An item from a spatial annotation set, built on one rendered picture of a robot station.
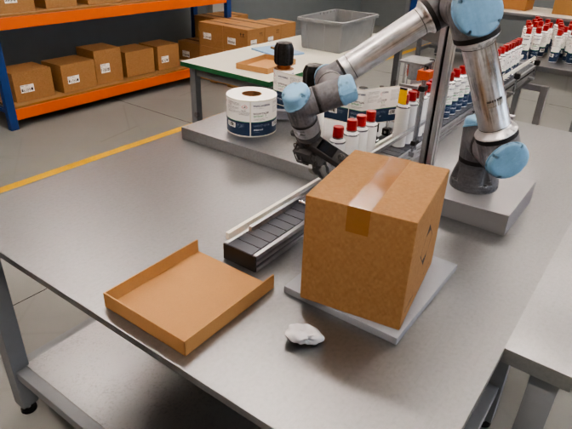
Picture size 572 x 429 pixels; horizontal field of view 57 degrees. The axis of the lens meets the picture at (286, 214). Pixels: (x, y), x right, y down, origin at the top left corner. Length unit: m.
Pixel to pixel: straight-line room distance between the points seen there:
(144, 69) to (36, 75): 1.19
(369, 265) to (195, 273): 0.47
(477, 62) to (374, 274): 0.64
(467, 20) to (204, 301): 0.91
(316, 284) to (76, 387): 1.06
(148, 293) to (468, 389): 0.74
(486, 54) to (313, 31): 2.72
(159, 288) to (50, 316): 1.42
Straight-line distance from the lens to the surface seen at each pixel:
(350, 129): 1.69
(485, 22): 1.43
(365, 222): 1.08
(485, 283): 1.45
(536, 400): 1.35
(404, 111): 2.02
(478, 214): 1.68
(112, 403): 1.92
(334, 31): 4.00
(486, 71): 1.49
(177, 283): 1.34
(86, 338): 2.18
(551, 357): 1.29
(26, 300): 2.84
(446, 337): 1.25
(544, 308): 1.43
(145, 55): 5.91
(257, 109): 2.06
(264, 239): 1.41
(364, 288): 1.17
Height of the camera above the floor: 1.62
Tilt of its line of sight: 29 degrees down
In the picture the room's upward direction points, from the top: 2 degrees clockwise
